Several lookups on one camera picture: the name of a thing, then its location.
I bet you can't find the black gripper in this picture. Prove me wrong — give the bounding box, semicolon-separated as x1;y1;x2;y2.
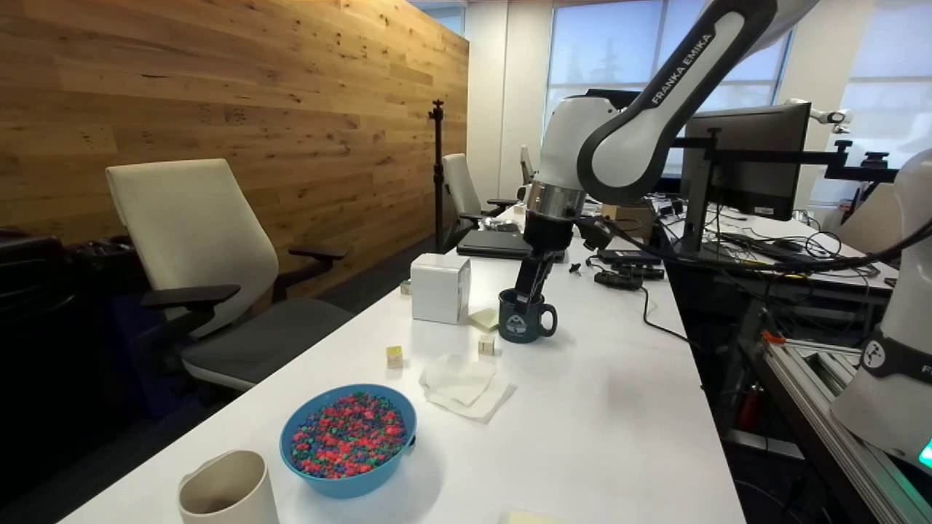
516;212;568;301

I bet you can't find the wooden letter cube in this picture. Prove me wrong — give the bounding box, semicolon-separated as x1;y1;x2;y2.
478;331;497;355

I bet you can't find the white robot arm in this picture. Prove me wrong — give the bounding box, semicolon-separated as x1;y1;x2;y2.
516;0;932;472

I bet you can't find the dark blue mug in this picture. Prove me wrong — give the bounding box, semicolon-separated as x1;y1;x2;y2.
497;289;560;344

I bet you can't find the small wooden cube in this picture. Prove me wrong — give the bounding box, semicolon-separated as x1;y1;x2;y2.
385;347;405;371

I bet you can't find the white cup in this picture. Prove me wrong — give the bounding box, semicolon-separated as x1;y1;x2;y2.
178;451;280;524

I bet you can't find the white office chair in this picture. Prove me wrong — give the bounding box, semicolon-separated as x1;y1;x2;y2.
442;155;529;260
104;158;350;390

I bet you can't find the white tissue box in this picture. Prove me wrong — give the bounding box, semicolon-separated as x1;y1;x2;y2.
410;254;471;324

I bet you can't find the black tripod stand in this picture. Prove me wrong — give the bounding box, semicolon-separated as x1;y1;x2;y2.
427;98;446;254

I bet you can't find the white crumpled napkin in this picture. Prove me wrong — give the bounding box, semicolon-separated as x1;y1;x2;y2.
420;357;516;423

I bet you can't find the black computer monitor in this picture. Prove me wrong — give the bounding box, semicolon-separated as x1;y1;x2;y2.
682;106;810;222

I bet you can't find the blue bowl of candies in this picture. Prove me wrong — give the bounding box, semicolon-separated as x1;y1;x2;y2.
280;385;417;499

